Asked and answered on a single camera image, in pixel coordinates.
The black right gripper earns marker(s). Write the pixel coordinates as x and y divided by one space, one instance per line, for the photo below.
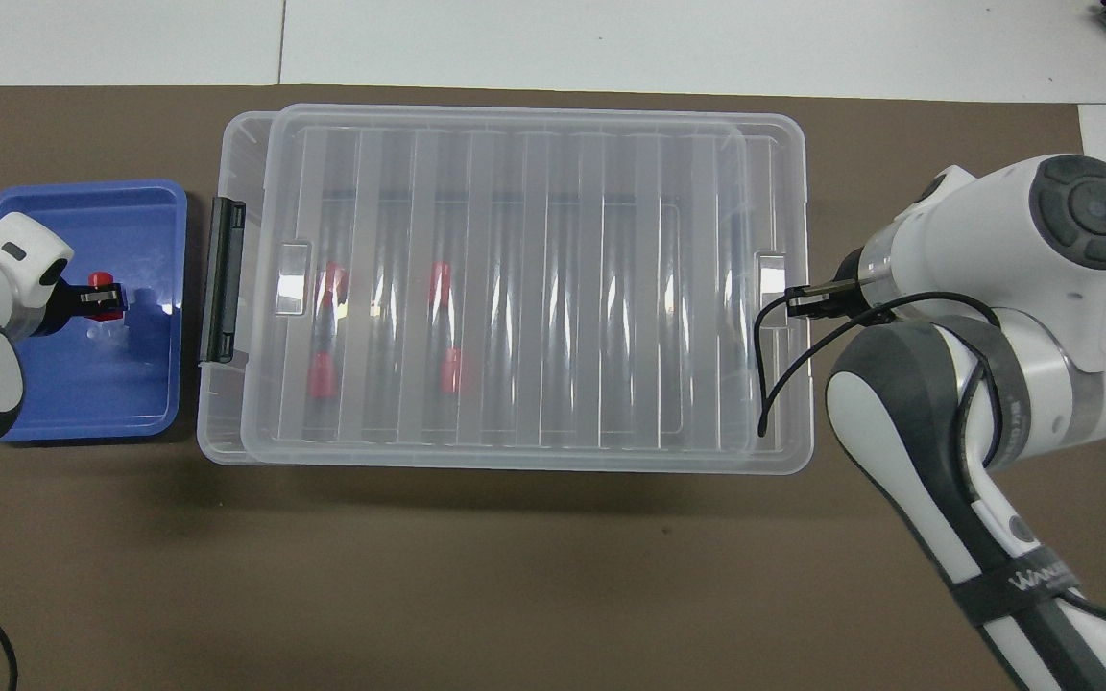
846 299

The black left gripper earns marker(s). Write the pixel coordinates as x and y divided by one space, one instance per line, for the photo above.
59 305

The red block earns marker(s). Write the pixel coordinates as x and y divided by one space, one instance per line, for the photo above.
332 284
439 284
452 370
102 279
323 376

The clear ribbed plastic lid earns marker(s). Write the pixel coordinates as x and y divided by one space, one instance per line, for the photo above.
534 144

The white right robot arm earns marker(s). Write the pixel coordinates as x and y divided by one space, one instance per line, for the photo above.
995 288

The blue plastic tray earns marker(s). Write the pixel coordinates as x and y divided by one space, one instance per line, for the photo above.
83 384

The clear plastic storage box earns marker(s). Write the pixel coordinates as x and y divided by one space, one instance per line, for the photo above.
222 413

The brown table mat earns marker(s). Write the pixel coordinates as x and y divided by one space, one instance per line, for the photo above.
553 576

